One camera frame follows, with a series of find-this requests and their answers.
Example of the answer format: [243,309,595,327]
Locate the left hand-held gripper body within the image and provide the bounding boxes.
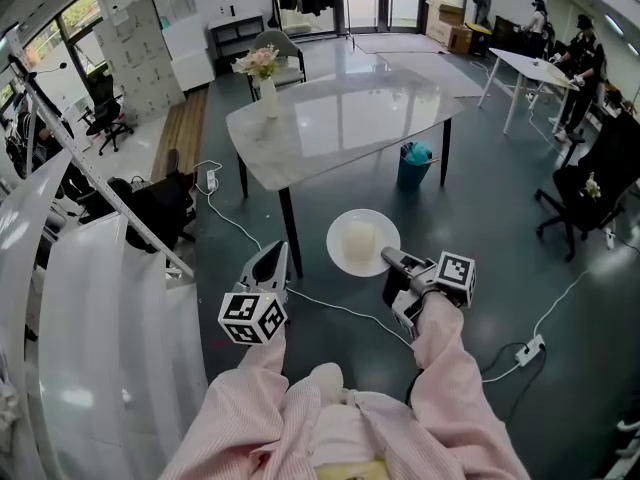
[218,276,292,347]

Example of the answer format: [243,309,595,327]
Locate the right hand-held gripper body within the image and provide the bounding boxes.
[381,250,478,343]

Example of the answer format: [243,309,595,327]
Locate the white rice block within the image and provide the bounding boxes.
[340,219,378,265]

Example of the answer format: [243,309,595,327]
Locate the white plate of food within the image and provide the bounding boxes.
[326,208,403,277]

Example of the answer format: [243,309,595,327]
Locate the person's right forearm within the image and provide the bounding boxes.
[410,291,532,480]

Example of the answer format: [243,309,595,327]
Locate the person's left forearm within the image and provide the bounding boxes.
[158,323,322,480]

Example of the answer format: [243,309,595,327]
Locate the teal trash bin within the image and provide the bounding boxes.
[396,139,434,192]

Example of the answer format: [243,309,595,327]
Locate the black chair with bag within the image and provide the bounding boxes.
[105,148,200,255]

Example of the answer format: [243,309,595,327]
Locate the grey marble table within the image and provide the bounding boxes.
[225,67,467,280]

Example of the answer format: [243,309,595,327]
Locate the person's pink striped shirt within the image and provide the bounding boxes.
[279,361,431,480]

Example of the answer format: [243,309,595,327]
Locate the white vase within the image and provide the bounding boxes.
[259,77,281,120]

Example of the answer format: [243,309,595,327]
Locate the black office chair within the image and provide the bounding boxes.
[533,111,640,263]
[79,69,136,158]

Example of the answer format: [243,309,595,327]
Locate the pink flower bouquet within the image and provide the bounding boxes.
[232,43,282,83]

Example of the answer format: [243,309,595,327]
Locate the low white cabinet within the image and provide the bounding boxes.
[163,28,212,94]

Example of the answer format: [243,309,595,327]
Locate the grey padded chair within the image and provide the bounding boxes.
[247,28,307,102]

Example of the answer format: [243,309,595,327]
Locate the white desk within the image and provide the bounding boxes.
[476,46,582,136]

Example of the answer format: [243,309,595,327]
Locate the black shelf unit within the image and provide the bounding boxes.
[207,12,267,65]

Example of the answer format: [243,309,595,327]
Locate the white locker cabinet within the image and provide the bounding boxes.
[92,0,187,125]

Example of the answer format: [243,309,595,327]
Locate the black and yellow box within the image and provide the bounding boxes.
[464,21,495,59]

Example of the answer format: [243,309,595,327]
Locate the cardboard box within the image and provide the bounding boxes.
[424,0,474,54]

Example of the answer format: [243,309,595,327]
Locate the black standing fan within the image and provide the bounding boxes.
[471,0,494,30]

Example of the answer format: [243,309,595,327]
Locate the long white floor cable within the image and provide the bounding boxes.
[206,190,417,350]

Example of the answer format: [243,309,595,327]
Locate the black floor cable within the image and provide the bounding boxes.
[478,341,548,422]

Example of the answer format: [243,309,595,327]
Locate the perforated metal rail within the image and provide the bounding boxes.
[5,26,197,282]

